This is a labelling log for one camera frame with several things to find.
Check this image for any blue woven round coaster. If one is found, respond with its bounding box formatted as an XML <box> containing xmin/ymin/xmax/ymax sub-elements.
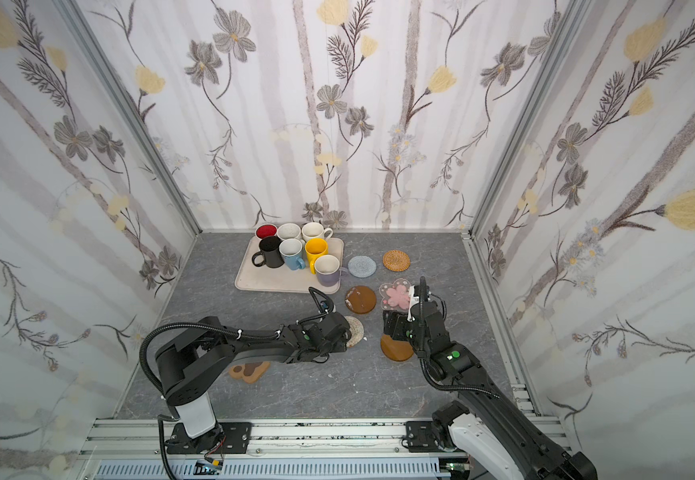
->
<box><xmin>347</xmin><ymin>255</ymin><xmax>377</xmax><ymax>278</ymax></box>

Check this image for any plain round wooden coaster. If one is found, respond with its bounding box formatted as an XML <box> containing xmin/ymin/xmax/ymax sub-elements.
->
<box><xmin>381</xmin><ymin>334</ymin><xmax>415</xmax><ymax>362</ymax></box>

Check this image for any corner aluminium post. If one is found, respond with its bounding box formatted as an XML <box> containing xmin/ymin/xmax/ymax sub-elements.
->
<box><xmin>53</xmin><ymin>0</ymin><xmax>203</xmax><ymax>236</ymax></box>
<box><xmin>467</xmin><ymin>0</ymin><xmax>593</xmax><ymax>238</ymax></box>

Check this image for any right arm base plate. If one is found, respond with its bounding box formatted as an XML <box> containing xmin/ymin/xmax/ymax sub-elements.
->
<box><xmin>401</xmin><ymin>420</ymin><xmax>457</xmax><ymax>453</ymax></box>

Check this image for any pink flower silicone coaster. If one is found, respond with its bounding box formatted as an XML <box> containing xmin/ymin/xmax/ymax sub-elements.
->
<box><xmin>379</xmin><ymin>278</ymin><xmax>411</xmax><ymax>312</ymax></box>

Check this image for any light blue mug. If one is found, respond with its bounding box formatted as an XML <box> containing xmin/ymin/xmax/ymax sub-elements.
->
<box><xmin>279</xmin><ymin>238</ymin><xmax>307</xmax><ymax>271</ymax></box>

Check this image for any white mug back middle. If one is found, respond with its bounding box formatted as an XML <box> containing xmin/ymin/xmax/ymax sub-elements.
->
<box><xmin>277</xmin><ymin>222</ymin><xmax>303</xmax><ymax>241</ymax></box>

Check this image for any beige serving tray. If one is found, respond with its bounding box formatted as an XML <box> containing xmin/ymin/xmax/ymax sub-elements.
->
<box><xmin>235</xmin><ymin>235</ymin><xmax>342</xmax><ymax>294</ymax></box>

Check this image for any glossy brown round coaster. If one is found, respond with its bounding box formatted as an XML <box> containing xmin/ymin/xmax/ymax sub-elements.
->
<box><xmin>345</xmin><ymin>285</ymin><xmax>377</xmax><ymax>315</ymax></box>

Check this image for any white cable duct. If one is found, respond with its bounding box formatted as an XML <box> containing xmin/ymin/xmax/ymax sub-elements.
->
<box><xmin>92</xmin><ymin>458</ymin><xmax>451</xmax><ymax>480</ymax></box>

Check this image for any black mug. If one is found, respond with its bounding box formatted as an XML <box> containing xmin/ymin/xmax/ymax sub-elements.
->
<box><xmin>252</xmin><ymin>236</ymin><xmax>285</xmax><ymax>269</ymax></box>

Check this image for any red interior mug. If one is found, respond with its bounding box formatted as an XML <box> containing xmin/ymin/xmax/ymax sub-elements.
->
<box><xmin>255</xmin><ymin>223</ymin><xmax>278</xmax><ymax>240</ymax></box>

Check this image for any yellow mug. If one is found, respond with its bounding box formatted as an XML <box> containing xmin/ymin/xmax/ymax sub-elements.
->
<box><xmin>305</xmin><ymin>238</ymin><xmax>329</xmax><ymax>274</ymax></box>

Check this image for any brown paw print coaster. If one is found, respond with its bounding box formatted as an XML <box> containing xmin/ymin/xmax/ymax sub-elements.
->
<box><xmin>229</xmin><ymin>361</ymin><xmax>271</xmax><ymax>384</ymax></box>

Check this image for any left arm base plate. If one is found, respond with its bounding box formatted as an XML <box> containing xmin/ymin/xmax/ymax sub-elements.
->
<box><xmin>166</xmin><ymin>422</ymin><xmax>253</xmax><ymax>455</ymax></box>

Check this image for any white mug with handle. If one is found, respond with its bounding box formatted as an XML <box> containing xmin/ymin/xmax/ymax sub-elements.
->
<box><xmin>301</xmin><ymin>222</ymin><xmax>334</xmax><ymax>242</ymax></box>

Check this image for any left corner aluminium post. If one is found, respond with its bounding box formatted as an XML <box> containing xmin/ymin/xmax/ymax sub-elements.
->
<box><xmin>53</xmin><ymin>0</ymin><xmax>203</xmax><ymax>236</ymax></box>

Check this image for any white patterned round coaster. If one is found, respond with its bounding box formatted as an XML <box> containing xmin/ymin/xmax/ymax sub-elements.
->
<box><xmin>346</xmin><ymin>316</ymin><xmax>365</xmax><ymax>348</ymax></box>

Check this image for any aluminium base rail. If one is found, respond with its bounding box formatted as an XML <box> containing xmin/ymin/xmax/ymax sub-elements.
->
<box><xmin>74</xmin><ymin>383</ymin><xmax>573</xmax><ymax>460</ymax></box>

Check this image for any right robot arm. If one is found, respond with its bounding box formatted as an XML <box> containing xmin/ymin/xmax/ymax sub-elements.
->
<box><xmin>383</xmin><ymin>301</ymin><xmax>597</xmax><ymax>479</ymax></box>

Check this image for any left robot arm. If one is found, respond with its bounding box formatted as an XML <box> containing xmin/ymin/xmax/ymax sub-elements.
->
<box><xmin>139</xmin><ymin>312</ymin><xmax>351</xmax><ymax>440</ymax></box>

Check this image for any purple mug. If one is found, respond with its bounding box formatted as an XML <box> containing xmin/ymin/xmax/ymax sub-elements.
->
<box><xmin>314</xmin><ymin>254</ymin><xmax>344</xmax><ymax>287</ymax></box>

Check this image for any right corner aluminium post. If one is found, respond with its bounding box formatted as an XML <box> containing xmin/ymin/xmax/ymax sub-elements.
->
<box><xmin>467</xmin><ymin>0</ymin><xmax>593</xmax><ymax>238</ymax></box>

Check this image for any rattan woven round coaster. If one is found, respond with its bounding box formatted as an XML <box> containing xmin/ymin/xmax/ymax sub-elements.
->
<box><xmin>383</xmin><ymin>249</ymin><xmax>411</xmax><ymax>272</ymax></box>

